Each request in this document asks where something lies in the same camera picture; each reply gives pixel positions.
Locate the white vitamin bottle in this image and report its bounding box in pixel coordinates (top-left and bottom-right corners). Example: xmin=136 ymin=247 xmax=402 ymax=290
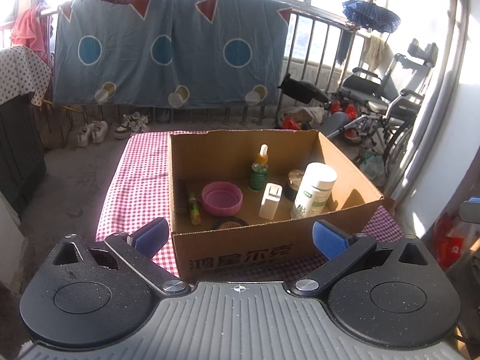
xmin=290 ymin=163 xmax=338 ymax=219

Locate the white USB wall charger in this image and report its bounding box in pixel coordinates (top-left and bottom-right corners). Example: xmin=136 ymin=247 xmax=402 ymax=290
xmin=259 ymin=183 xmax=282 ymax=220

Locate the gold lidded round jar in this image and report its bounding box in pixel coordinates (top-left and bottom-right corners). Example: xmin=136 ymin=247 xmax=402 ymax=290
xmin=283 ymin=169 xmax=304 ymax=202

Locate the pink plastic lid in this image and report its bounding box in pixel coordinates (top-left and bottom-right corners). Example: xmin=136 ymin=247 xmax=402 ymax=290
xmin=200 ymin=181 xmax=243 ymax=217

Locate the green glass dropper bottle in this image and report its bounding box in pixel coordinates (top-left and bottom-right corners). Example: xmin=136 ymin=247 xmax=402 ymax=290
xmin=248 ymin=144 xmax=269 ymax=192

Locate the red white checkered tablecloth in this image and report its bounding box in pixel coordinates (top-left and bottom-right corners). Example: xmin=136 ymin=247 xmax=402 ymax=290
xmin=95 ymin=132 xmax=403 ymax=281

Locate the green yellow tube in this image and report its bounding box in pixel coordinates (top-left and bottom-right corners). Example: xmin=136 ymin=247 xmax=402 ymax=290
xmin=188 ymin=192 xmax=201 ymax=225

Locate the light plastic bag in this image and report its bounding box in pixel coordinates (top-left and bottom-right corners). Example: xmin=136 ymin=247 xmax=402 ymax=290
xmin=360 ymin=152 xmax=386 ymax=188

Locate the black tape roll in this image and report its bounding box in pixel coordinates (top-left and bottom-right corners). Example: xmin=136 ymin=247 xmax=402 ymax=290
xmin=211 ymin=216 xmax=248 ymax=230

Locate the red snack package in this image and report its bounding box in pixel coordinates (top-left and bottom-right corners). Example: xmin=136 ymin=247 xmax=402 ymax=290
xmin=433 ymin=213 xmax=468 ymax=271

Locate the brown cardboard box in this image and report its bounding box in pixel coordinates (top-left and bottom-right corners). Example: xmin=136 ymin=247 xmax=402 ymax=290
xmin=169 ymin=130 xmax=394 ymax=281

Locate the white sneaker left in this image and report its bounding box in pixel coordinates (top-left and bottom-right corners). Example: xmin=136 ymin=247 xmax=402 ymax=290
xmin=76 ymin=124 xmax=94 ymax=148

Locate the white sneaker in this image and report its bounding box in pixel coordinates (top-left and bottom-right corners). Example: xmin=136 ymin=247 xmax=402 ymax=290
xmin=91 ymin=120 xmax=108 ymax=145
xmin=76 ymin=124 xmax=94 ymax=148

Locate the white sneaker right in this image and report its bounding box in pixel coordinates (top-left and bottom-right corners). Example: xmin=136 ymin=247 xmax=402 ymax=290
xmin=91 ymin=120 xmax=108 ymax=145

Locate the black folded wheelchair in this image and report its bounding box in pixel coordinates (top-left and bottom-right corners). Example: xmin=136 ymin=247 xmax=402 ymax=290
xmin=320 ymin=39 xmax=439 ymax=176

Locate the black cabinet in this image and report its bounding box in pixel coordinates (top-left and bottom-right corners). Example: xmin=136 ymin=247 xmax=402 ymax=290
xmin=0 ymin=94 xmax=47 ymax=215

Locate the metal balcony railing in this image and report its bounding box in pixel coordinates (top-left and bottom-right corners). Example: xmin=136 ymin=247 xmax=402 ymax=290
xmin=37 ymin=5 xmax=370 ymax=126

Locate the blue patterned hanging blanket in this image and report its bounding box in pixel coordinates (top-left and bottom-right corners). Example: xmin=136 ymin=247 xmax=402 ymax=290
xmin=53 ymin=0 xmax=291 ymax=110

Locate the polka dot cloth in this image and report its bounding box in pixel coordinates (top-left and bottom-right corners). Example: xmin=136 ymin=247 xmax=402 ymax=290
xmin=0 ymin=46 xmax=51 ymax=107

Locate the dark blue dotted umbrella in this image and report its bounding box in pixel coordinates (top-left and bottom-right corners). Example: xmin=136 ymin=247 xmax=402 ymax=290
xmin=343 ymin=0 xmax=401 ymax=33

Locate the pink hanging garment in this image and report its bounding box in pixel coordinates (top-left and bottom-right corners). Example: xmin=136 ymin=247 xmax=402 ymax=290
xmin=10 ymin=2 xmax=50 ymax=63

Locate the black camera box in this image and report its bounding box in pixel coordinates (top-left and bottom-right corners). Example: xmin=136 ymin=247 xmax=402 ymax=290
xmin=459 ymin=197 xmax=480 ymax=224

